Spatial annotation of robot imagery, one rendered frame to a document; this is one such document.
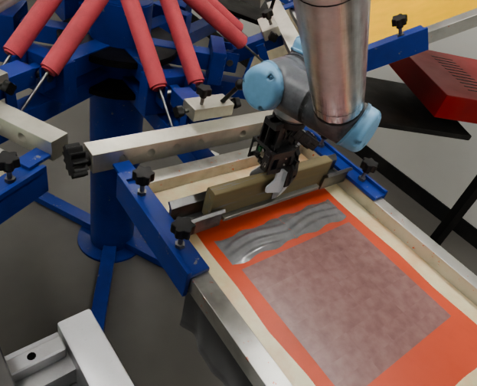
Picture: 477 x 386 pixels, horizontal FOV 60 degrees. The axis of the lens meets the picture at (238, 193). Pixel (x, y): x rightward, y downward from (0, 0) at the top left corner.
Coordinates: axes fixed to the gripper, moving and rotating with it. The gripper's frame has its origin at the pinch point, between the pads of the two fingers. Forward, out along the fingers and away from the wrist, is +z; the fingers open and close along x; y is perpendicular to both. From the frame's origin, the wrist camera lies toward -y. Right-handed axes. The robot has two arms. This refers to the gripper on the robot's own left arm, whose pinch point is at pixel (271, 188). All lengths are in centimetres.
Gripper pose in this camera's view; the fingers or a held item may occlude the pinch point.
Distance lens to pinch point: 97.2
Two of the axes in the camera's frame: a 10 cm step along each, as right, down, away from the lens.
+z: -2.2, 7.5, 6.3
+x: 5.7, 6.2, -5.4
